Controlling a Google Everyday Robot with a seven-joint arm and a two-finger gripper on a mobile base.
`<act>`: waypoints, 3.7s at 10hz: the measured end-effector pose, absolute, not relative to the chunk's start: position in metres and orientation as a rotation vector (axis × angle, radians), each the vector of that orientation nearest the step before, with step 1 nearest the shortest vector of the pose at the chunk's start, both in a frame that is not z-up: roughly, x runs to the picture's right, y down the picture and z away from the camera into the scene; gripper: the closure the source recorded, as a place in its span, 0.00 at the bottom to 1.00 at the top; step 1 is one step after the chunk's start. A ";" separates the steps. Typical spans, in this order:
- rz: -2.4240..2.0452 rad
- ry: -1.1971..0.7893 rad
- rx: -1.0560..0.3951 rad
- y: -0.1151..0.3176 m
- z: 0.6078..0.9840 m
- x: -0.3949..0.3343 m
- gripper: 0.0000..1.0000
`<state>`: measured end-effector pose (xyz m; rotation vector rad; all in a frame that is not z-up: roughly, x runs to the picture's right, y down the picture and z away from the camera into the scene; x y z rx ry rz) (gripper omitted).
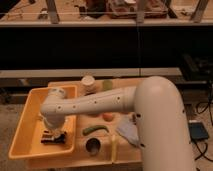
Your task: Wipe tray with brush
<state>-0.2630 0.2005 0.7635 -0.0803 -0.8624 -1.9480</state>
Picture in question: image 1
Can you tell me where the small metal cup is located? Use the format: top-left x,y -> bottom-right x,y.
86,138 -> 101,156

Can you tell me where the orange toy fruit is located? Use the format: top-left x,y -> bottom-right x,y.
102,113 -> 114,122

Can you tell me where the wooden toy kitchen table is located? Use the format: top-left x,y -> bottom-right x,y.
26,77 -> 159,169

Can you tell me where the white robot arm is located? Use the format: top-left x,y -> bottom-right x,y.
40,76 -> 196,171

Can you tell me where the green cucumber toy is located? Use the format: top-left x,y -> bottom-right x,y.
82,125 -> 109,136

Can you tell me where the grey cloth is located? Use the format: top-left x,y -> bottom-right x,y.
116,117 -> 139,147

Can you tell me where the yellow plastic tray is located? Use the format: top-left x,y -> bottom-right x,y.
9,87 -> 77,159

